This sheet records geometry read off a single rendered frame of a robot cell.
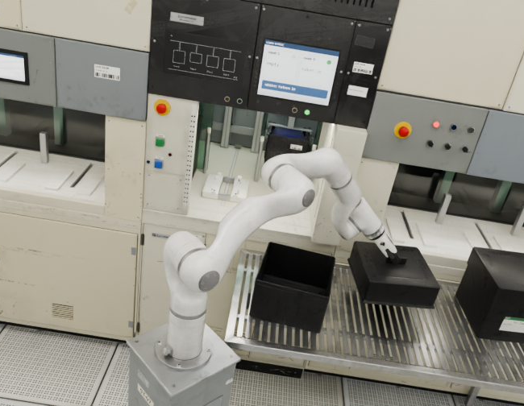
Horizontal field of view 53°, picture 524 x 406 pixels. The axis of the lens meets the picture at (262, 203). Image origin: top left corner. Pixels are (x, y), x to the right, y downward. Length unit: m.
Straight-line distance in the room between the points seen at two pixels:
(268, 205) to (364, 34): 0.79
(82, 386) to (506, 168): 2.14
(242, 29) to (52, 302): 1.64
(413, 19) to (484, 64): 0.33
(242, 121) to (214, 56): 1.06
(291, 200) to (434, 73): 0.85
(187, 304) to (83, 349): 1.37
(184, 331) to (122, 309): 1.05
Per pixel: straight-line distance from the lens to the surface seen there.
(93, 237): 2.54
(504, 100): 2.26
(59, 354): 2.95
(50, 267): 2.73
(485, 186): 2.90
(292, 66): 2.07
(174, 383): 1.76
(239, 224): 1.59
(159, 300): 2.66
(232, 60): 2.08
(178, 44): 2.10
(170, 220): 2.39
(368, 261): 2.14
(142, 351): 1.86
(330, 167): 1.71
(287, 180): 1.62
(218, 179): 2.65
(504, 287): 2.17
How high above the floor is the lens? 2.07
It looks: 28 degrees down
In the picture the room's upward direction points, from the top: 10 degrees clockwise
